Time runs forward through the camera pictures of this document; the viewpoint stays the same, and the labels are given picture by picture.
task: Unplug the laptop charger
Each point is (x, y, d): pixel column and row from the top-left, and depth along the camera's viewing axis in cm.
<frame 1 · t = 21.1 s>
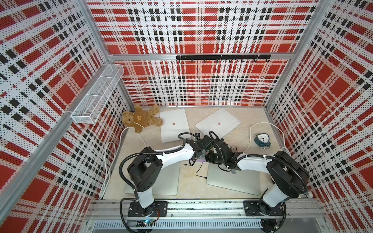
left hand: (199, 153, 89), fingers open
right hand: (206, 157, 89), fingers closed
silver laptop front left: (168, 182, 88), on the table
white laptop back left: (175, 123, 114), on the table
white laptop back right: (222, 123, 114), on the table
brown teddy bear: (139, 119, 106), point 7 cm above the table

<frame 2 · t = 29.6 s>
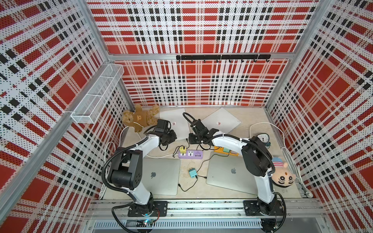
left hand: (177, 136, 95), fingers closed
right hand: (192, 138, 94), fingers closed
yellow usb charger: (182, 150, 90), point 7 cm above the table
teal usb charger: (193, 172, 86), point 2 cm above the table
plush doll striped hat: (283, 176, 78), point 9 cm above the table
the other named things where they were.

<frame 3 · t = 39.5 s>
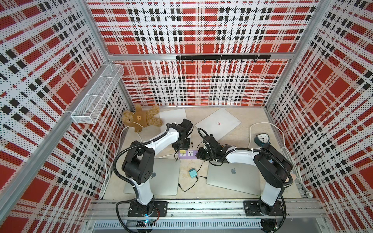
left hand: (185, 147, 90), fingers open
right hand: (197, 154, 90), fingers closed
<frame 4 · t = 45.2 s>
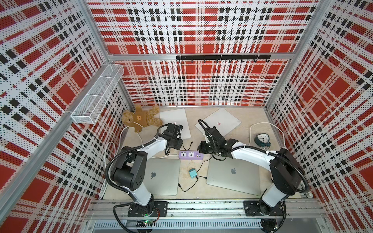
left hand: (179, 142, 95), fingers open
right hand: (199, 147, 85), fingers closed
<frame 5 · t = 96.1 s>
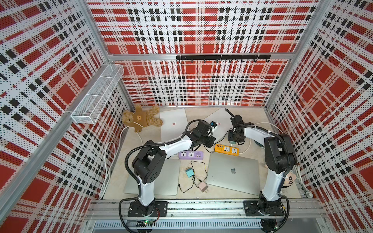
left hand: (215, 139, 90), fingers closed
right hand: (233, 137, 99), fingers open
orange power strip: (227, 150, 95), point 2 cm above the table
pink usb charger: (203, 187, 80), point 3 cm above the table
